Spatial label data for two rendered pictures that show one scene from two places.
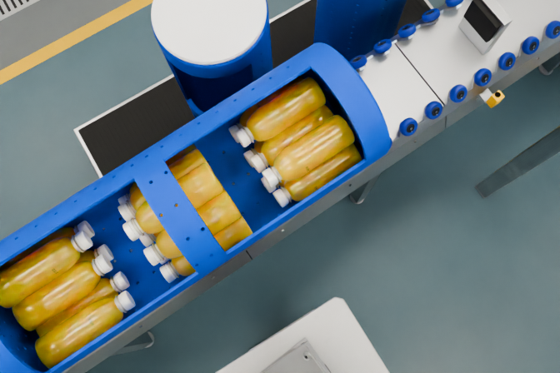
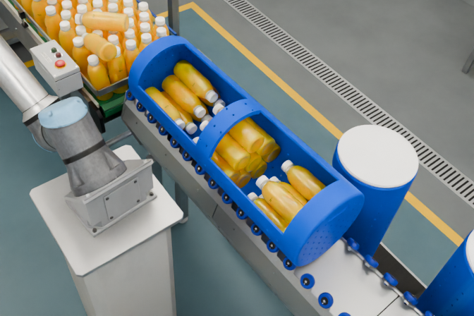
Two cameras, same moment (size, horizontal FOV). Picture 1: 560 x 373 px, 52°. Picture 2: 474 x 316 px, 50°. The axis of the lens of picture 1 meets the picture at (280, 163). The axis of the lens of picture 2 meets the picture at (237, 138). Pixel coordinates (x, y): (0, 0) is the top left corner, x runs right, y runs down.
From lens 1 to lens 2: 0.87 m
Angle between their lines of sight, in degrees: 40
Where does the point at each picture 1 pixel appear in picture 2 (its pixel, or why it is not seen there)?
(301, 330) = (161, 195)
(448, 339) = not seen: outside the picture
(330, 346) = (150, 211)
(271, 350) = not seen: hidden behind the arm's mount
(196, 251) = (208, 133)
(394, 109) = (340, 296)
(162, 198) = (236, 108)
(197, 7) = (378, 147)
